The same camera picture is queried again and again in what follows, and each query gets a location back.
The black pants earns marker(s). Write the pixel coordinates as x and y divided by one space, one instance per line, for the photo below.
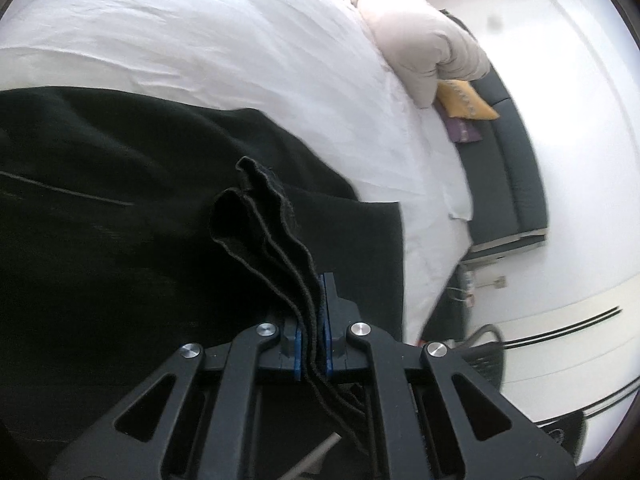
125 260

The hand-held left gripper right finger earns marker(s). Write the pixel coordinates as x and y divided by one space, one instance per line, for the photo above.
329 332

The black object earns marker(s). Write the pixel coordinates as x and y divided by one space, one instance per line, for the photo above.
565 432

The purple pillow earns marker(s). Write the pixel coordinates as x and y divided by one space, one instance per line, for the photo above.
465 131

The black mesh chair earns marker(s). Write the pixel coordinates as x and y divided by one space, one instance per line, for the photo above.
487 357

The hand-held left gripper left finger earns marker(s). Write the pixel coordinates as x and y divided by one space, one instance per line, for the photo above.
235 390

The yellow pillow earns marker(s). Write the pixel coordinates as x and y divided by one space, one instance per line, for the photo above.
465 100

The bed with white sheet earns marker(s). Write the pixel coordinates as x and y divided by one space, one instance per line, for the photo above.
200 35

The dark grey headboard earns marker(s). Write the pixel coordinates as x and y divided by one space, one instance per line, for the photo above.
515 160

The rolled cream duvet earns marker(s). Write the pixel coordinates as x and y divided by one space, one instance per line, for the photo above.
420 35

